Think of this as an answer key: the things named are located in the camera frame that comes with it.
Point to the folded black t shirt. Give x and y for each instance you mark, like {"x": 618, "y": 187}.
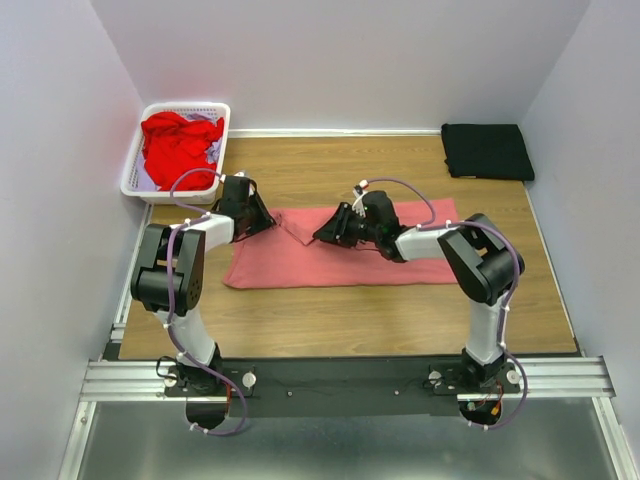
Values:
{"x": 486, "y": 151}

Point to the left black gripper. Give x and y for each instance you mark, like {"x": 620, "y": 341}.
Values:
{"x": 266, "y": 219}

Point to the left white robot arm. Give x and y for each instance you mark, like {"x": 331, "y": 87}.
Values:
{"x": 168, "y": 275}

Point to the white plastic laundry basket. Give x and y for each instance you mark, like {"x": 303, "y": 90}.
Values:
{"x": 177, "y": 153}

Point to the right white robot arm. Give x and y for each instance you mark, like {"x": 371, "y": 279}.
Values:
{"x": 485, "y": 265}

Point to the red t shirt in basket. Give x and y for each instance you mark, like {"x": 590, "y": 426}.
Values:
{"x": 177, "y": 152}

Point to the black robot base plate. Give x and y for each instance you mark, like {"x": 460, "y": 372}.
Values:
{"x": 333, "y": 387}

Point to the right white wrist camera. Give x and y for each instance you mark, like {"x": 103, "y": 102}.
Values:
{"x": 359, "y": 191}

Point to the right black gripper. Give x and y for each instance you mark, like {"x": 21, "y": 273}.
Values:
{"x": 334, "y": 231}

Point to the pink t shirt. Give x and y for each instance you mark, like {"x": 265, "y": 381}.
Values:
{"x": 286, "y": 256}

